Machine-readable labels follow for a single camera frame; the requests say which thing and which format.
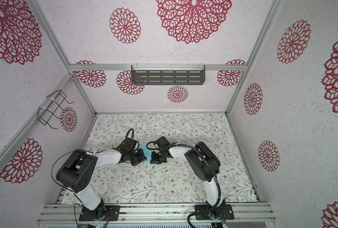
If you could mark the black wire wall rack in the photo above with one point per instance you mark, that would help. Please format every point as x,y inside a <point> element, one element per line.
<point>47,111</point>

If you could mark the light blue square paper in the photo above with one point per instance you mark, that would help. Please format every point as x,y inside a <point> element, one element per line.
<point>147,153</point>

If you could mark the dark grey slotted wall shelf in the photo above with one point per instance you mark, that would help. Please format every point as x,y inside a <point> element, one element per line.
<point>164,77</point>

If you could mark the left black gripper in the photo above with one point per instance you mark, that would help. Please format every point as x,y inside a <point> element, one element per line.
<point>141,158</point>

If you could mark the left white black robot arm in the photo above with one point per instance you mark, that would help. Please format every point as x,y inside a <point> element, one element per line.
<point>76,173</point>

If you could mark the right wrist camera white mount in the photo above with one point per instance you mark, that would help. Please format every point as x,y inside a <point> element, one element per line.
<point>162,144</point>

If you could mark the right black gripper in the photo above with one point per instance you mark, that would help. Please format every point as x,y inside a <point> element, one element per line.
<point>154,159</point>

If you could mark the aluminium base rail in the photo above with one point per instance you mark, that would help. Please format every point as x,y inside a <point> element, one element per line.
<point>156,213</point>

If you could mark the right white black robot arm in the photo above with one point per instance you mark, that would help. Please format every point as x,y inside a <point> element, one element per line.
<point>204,164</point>

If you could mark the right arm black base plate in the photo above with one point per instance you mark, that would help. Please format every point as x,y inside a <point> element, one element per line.
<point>223,212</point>

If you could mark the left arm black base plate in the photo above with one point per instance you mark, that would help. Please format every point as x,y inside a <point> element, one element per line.
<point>102,213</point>

